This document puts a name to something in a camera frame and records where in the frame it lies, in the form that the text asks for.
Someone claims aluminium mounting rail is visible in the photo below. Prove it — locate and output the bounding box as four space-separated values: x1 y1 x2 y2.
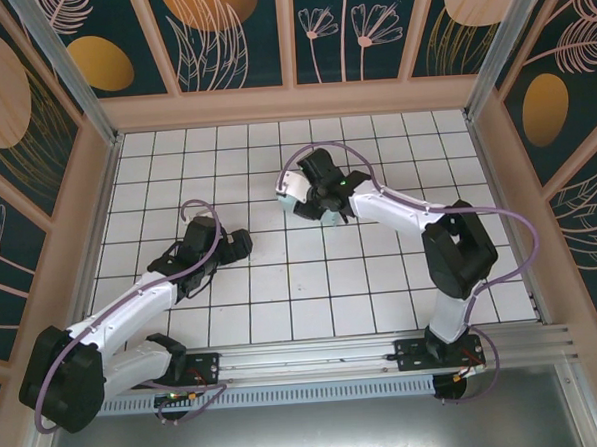
32 322 582 399

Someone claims grey slotted cable duct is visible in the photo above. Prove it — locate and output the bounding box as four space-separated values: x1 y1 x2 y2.
94 374 437 416

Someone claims teal paper box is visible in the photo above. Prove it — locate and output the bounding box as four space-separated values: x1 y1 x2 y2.
275 189 344 232

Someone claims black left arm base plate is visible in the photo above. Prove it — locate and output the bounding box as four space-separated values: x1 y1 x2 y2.
154 351 223 391

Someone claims grey metal sheet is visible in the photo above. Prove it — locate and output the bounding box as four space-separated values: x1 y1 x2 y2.
16 362 597 447

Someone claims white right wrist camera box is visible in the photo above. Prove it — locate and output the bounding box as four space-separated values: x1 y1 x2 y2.
275 170 312 207

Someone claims aluminium corner post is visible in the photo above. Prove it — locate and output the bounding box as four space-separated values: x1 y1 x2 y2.
6 0 125 152
457 0 562 122

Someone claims aluminium side rail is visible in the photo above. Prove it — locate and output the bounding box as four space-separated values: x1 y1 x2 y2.
465 113 553 331
66 135 134 329

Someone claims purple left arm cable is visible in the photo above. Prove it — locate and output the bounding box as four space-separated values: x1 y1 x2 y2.
22 197 234 437

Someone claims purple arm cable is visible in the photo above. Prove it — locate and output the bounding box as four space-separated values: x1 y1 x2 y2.
22 197 234 437
272 130 548 415

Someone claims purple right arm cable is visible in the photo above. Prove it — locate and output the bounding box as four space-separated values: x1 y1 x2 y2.
272 130 548 415

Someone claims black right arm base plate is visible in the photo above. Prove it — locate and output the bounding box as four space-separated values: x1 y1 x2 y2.
393 334 487 375

